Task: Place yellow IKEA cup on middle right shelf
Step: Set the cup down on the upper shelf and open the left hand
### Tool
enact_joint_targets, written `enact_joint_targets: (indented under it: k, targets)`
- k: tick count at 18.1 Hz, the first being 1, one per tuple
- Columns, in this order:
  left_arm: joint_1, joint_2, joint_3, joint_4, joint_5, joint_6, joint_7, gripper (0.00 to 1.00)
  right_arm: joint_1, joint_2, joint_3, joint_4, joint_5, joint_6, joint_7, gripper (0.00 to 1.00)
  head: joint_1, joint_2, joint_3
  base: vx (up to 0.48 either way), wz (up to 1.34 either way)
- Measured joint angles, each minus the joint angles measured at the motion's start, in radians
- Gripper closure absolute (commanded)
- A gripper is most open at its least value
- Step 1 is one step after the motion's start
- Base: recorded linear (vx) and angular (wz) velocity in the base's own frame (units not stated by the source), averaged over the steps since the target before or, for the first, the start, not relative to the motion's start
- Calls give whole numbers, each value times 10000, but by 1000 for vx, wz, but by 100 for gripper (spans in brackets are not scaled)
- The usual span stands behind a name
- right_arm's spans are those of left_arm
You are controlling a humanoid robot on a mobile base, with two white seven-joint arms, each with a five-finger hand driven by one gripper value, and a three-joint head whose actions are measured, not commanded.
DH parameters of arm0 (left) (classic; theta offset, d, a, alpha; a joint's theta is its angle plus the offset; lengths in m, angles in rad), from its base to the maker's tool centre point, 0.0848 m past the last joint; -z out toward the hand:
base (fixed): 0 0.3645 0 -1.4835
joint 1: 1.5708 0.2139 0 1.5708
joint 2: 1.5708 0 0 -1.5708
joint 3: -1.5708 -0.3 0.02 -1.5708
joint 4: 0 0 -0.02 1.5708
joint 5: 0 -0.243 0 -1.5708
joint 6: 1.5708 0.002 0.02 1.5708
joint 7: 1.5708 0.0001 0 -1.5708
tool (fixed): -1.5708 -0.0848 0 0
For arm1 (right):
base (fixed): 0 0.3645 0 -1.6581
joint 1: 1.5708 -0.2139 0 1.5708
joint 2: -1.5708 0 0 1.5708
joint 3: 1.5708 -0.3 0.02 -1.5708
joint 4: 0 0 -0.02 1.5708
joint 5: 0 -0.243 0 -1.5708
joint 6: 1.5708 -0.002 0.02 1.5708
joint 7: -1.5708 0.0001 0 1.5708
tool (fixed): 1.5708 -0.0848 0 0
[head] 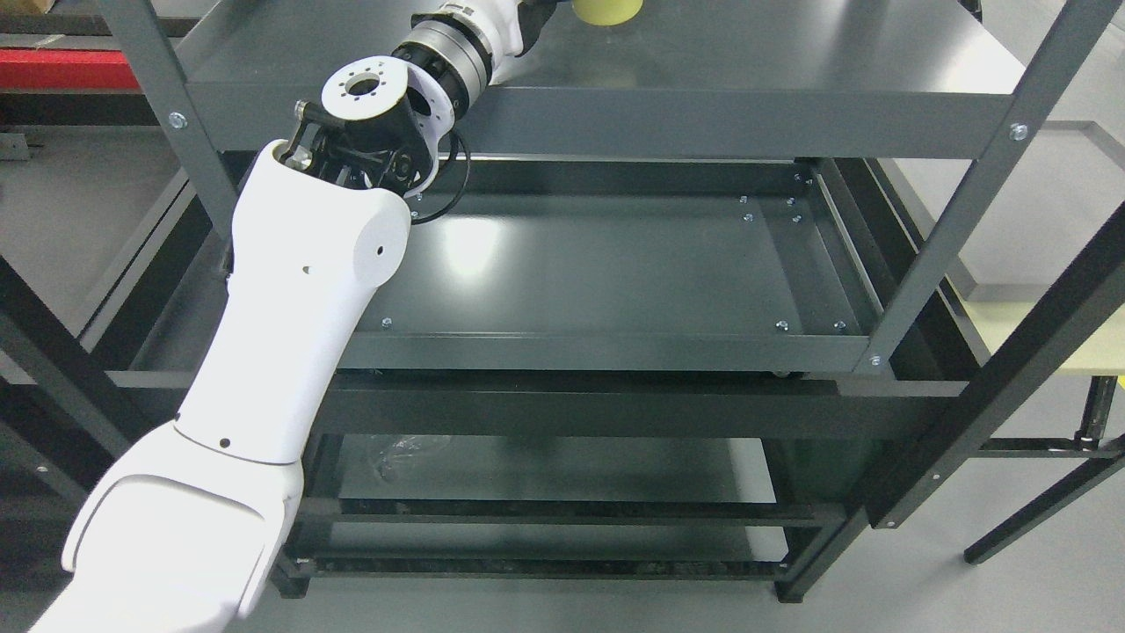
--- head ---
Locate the grey metal shelf cart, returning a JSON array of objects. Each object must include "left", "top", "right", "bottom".
[{"left": 92, "top": 0, "right": 1125, "bottom": 604}]

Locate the red metal beam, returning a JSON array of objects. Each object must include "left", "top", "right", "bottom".
[{"left": 1, "top": 48, "right": 141, "bottom": 91}]

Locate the yellow plastic cup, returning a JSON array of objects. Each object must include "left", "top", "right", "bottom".
[{"left": 572, "top": 0, "right": 644, "bottom": 27}]

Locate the black metal shelf rack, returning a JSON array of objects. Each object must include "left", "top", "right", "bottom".
[{"left": 3, "top": 1, "right": 237, "bottom": 509}]

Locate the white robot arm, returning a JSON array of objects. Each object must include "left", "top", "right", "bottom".
[{"left": 32, "top": 1, "right": 557, "bottom": 632}]

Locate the yellow-top side table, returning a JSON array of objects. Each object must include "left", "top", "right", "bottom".
[{"left": 962, "top": 299, "right": 1122, "bottom": 564}]

